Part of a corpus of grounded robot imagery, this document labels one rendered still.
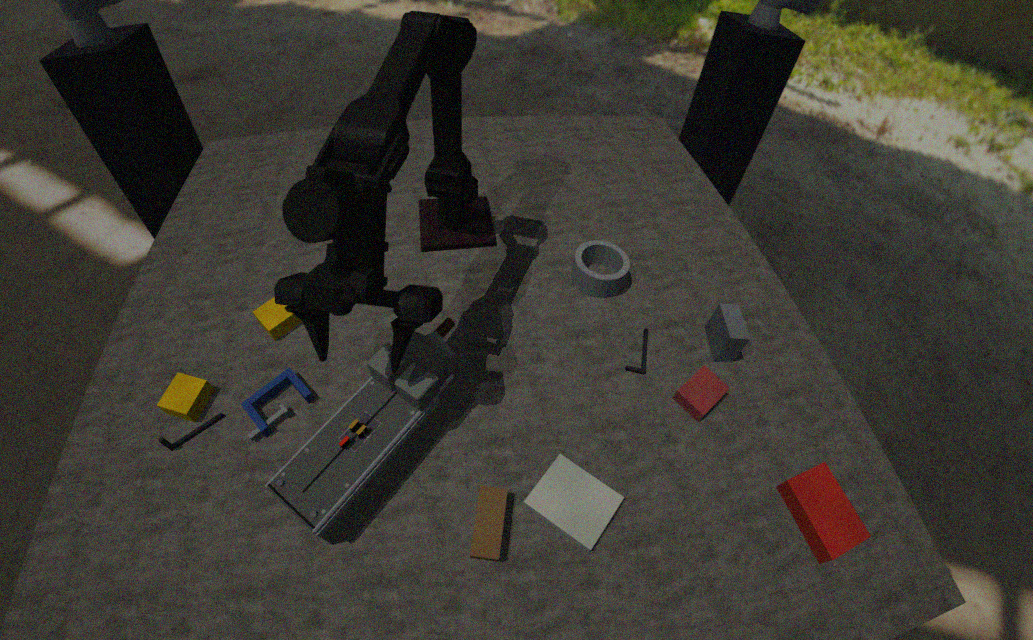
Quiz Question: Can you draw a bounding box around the yellow block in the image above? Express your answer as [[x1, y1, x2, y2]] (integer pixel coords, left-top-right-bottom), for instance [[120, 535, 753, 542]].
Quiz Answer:
[[157, 373, 215, 422], [253, 297, 302, 341]]

